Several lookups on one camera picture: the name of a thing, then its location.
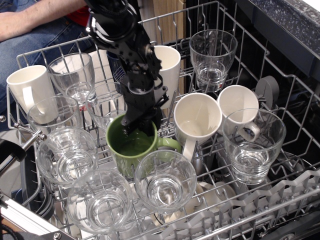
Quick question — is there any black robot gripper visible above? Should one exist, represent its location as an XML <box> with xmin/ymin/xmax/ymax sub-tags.
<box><xmin>120</xmin><ymin>75</ymin><xmax>168</xmax><ymax>137</ymax></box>

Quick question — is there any small white cup right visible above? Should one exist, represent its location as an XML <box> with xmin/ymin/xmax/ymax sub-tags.
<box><xmin>217</xmin><ymin>85</ymin><xmax>260</xmax><ymax>142</ymax></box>

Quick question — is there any green ceramic mug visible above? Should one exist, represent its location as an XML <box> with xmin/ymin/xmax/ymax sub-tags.
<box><xmin>105</xmin><ymin>113</ymin><xmax>182</xmax><ymax>179</ymax></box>

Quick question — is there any tall clear glass back left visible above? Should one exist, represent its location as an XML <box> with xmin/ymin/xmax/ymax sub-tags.
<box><xmin>47</xmin><ymin>53</ymin><xmax>95</xmax><ymax>106</ymax></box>

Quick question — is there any clear stemmed glass centre left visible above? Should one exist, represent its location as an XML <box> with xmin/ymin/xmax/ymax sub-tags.
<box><xmin>85</xmin><ymin>82</ymin><xmax>128</xmax><ymax>131</ymax></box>

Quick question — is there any grey plastic tine holder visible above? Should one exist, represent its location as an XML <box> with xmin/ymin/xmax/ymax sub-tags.
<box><xmin>143</xmin><ymin>170</ymin><xmax>320</xmax><ymax>240</ymax></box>

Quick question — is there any clear glass tumbler front left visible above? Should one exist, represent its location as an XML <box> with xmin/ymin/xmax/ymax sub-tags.
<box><xmin>66</xmin><ymin>169</ymin><xmax>133</xmax><ymax>234</ymax></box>

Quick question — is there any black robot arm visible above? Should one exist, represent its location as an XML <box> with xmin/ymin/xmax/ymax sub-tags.
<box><xmin>86</xmin><ymin>0</ymin><xmax>169</xmax><ymax>136</ymax></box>

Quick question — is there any clear glass left rim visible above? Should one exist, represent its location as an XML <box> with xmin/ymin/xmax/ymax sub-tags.
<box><xmin>27</xmin><ymin>95</ymin><xmax>82</xmax><ymax>135</ymax></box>

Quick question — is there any person forearm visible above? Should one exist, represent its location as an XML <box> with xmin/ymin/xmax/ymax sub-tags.
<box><xmin>0</xmin><ymin>0</ymin><xmax>87</xmax><ymax>42</ymax></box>

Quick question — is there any grey wire dishwasher rack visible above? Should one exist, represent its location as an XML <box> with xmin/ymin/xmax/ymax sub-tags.
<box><xmin>6</xmin><ymin>1</ymin><xmax>320</xmax><ymax>240</ymax></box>

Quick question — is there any clear glass tumbler front centre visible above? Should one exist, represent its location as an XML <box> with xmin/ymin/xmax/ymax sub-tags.
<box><xmin>133</xmin><ymin>150</ymin><xmax>197</xmax><ymax>214</ymax></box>

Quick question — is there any speckled dark countertop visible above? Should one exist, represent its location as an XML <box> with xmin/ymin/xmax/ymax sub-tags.
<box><xmin>252</xmin><ymin>0</ymin><xmax>320</xmax><ymax>57</ymax></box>

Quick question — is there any tall white mug back centre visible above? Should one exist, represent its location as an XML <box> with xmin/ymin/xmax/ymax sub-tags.
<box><xmin>154</xmin><ymin>45</ymin><xmax>181</xmax><ymax>110</ymax></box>

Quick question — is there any clear glass tumbler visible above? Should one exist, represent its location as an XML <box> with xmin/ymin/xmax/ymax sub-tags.
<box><xmin>189</xmin><ymin>29</ymin><xmax>238</xmax><ymax>93</ymax></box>
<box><xmin>133</xmin><ymin>150</ymin><xmax>197</xmax><ymax>214</ymax></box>
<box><xmin>66</xmin><ymin>169</ymin><xmax>133</xmax><ymax>234</ymax></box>
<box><xmin>222</xmin><ymin>108</ymin><xmax>287</xmax><ymax>185</ymax></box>
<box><xmin>36</xmin><ymin>126</ymin><xmax>98</xmax><ymax>187</ymax></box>

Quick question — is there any dark blue mug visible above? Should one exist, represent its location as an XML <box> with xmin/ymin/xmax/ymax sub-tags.
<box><xmin>106</xmin><ymin>51</ymin><xmax>125</xmax><ymax>82</ymax></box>

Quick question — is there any white mug far left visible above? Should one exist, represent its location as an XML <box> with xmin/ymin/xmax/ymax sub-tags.
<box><xmin>6</xmin><ymin>65</ymin><xmax>55</xmax><ymax>113</ymax></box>

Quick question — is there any clear glass tumbler back right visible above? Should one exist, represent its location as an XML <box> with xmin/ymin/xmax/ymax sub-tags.
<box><xmin>189</xmin><ymin>29</ymin><xmax>238</xmax><ymax>93</ymax></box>

